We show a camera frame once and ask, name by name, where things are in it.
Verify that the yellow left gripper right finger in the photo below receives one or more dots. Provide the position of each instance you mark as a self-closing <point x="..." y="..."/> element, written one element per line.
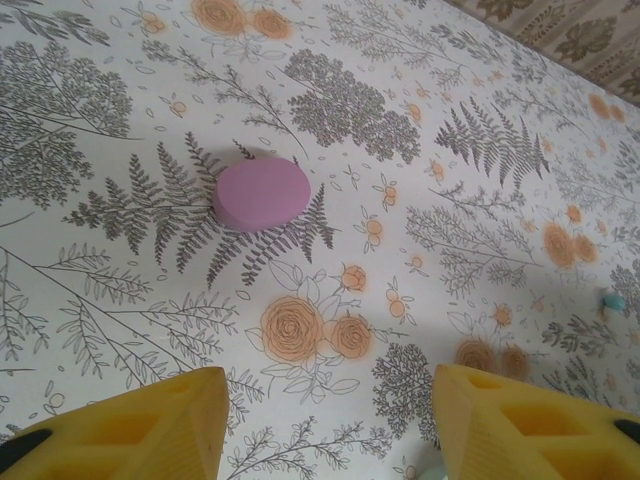
<point x="525" y="440"/>

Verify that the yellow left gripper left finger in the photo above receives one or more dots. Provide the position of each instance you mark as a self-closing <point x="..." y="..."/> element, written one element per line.
<point x="125" y="440"/>

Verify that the blue earbud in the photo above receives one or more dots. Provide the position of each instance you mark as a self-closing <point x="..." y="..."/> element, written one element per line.
<point x="613" y="301"/>

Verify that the pink earbud charging case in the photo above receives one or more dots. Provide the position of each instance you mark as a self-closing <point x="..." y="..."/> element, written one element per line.
<point x="262" y="196"/>

